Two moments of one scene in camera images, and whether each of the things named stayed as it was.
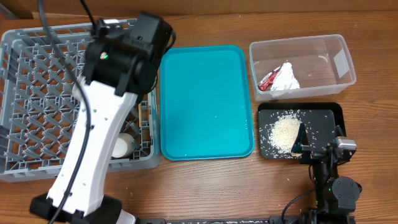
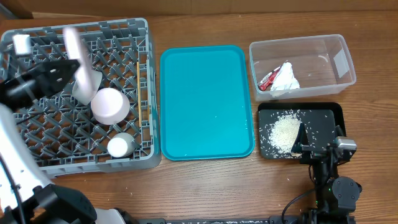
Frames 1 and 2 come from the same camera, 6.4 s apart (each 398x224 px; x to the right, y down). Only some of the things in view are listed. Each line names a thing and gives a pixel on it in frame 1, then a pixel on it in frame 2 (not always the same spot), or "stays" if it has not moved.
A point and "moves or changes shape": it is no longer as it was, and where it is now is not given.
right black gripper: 300,145 stays
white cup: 124,145 stays
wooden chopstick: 139,107 moves or changes shape
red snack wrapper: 268,81 stays
